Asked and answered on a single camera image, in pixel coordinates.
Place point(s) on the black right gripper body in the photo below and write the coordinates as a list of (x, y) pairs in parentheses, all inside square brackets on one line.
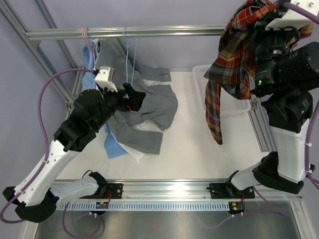
[(272, 45)]

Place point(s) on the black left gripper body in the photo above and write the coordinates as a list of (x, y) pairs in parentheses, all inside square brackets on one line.
[(113, 101)]

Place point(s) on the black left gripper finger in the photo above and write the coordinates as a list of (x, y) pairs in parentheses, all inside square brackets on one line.
[(128, 89), (137, 98)]

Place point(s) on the plaid shirt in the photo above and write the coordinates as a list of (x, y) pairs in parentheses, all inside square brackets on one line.
[(234, 65)]

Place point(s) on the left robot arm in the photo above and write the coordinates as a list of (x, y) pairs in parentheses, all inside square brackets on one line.
[(35, 197)]

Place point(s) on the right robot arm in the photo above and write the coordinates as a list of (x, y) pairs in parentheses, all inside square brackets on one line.
[(286, 76)]

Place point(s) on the grey shirt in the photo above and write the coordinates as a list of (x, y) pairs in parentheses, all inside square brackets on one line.
[(140, 130)]

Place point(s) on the light blue shirt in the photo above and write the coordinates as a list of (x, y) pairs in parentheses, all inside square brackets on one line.
[(88, 80)]

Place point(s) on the pink hanger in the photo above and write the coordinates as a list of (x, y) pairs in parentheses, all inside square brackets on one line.
[(88, 39), (84, 36)]

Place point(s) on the white plastic basket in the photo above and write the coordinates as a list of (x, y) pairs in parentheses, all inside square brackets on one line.
[(230, 106)]

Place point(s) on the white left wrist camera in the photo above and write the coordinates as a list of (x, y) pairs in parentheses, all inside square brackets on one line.
[(104, 79)]

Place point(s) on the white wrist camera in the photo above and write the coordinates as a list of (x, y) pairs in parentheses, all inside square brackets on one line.
[(294, 13), (104, 79)]

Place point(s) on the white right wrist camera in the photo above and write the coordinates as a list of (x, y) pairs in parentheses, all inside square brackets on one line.
[(294, 13)]

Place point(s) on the aluminium hanging rail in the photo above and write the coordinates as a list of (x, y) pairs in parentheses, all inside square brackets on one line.
[(126, 31)]

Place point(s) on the aluminium frame right posts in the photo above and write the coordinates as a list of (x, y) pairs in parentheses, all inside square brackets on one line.
[(261, 127)]

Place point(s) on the aluminium frame posts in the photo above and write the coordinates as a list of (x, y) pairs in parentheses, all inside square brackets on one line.
[(9, 13), (261, 127)]

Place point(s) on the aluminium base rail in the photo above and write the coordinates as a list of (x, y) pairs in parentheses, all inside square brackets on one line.
[(160, 190)]

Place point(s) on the white slotted cable duct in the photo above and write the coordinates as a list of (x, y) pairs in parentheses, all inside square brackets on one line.
[(146, 206)]

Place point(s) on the aluminium frame left posts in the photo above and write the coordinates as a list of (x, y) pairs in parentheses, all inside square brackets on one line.
[(9, 13)]

